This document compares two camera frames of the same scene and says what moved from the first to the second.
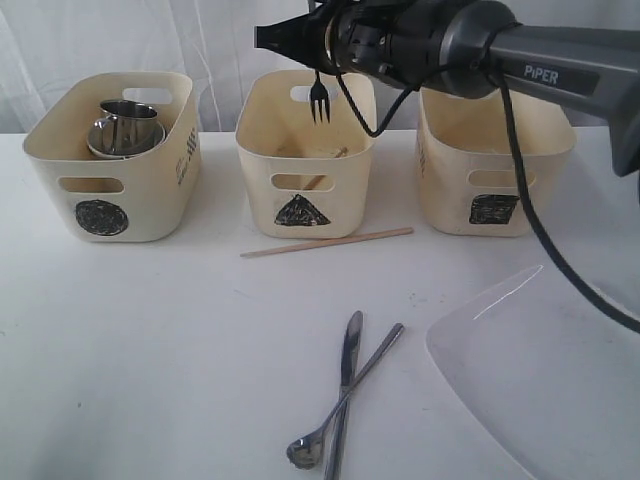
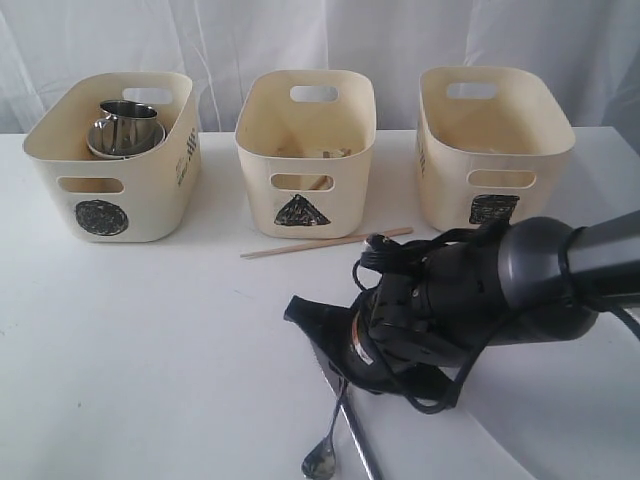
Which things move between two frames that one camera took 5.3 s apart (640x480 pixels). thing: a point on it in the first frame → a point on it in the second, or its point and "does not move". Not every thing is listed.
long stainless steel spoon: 304,451 → 319,462
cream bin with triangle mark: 306,179 does not move
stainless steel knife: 336,432 → 359,433
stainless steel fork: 319,92 → 334,153
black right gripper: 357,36 → 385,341
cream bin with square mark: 467,176 does not move
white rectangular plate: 553,380 does not move
